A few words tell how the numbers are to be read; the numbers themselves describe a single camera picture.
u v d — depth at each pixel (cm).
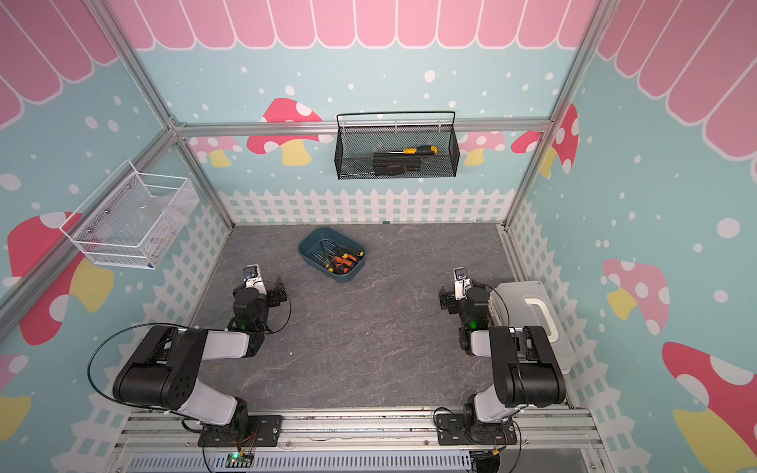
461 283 79
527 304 83
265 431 74
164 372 46
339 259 106
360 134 92
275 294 86
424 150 92
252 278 79
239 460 73
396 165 87
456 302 83
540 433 76
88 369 43
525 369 47
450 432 74
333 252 109
